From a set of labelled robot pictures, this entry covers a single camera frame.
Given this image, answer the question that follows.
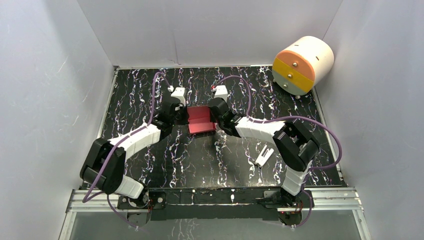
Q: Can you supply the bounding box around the small white plastic clip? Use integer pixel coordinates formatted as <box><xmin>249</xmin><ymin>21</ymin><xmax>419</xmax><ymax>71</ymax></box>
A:
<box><xmin>254</xmin><ymin>145</ymin><xmax>274</xmax><ymax>168</ymax></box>

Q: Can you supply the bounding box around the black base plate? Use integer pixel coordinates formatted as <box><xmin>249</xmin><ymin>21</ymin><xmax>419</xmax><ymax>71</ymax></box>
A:
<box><xmin>117</xmin><ymin>186</ymin><xmax>310</xmax><ymax>221</ymax></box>

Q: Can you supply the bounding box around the pink paper box sheet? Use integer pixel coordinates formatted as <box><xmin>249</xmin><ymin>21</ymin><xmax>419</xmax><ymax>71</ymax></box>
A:
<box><xmin>187</xmin><ymin>106</ymin><xmax>216</xmax><ymax>135</ymax></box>

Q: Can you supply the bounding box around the round drawer cabinet toy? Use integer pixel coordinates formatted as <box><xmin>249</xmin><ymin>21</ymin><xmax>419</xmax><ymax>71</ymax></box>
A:
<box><xmin>272</xmin><ymin>36</ymin><xmax>335</xmax><ymax>96</ymax></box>

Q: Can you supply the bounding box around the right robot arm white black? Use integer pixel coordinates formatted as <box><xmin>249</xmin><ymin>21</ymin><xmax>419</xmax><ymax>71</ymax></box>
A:
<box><xmin>208</xmin><ymin>97</ymin><xmax>320</xmax><ymax>207</ymax></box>

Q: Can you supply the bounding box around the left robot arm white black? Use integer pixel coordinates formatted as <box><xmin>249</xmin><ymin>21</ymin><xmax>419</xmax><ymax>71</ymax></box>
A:
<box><xmin>79</xmin><ymin>97</ymin><xmax>188</xmax><ymax>208</ymax></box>

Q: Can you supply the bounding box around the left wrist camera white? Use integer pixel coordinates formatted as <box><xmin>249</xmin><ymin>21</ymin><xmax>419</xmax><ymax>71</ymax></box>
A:
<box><xmin>170</xmin><ymin>87</ymin><xmax>187</xmax><ymax>107</ymax></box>

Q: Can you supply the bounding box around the aluminium front rail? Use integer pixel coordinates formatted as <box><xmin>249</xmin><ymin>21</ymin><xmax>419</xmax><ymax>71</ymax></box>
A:
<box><xmin>67</xmin><ymin>187</ymin><xmax>363</xmax><ymax>213</ymax></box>

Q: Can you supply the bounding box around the purple cable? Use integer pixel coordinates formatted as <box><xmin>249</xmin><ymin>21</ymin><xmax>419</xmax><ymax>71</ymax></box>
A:
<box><xmin>82</xmin><ymin>71</ymin><xmax>175</xmax><ymax>229</ymax></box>
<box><xmin>211</xmin><ymin>75</ymin><xmax>343</xmax><ymax>229</ymax></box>

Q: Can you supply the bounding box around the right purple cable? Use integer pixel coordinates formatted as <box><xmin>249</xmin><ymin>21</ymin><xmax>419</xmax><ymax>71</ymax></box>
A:
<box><xmin>211</xmin><ymin>75</ymin><xmax>343</xmax><ymax>229</ymax></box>

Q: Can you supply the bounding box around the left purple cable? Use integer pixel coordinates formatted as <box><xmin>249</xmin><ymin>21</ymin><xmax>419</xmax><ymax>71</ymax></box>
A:
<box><xmin>82</xmin><ymin>71</ymin><xmax>175</xmax><ymax>229</ymax></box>

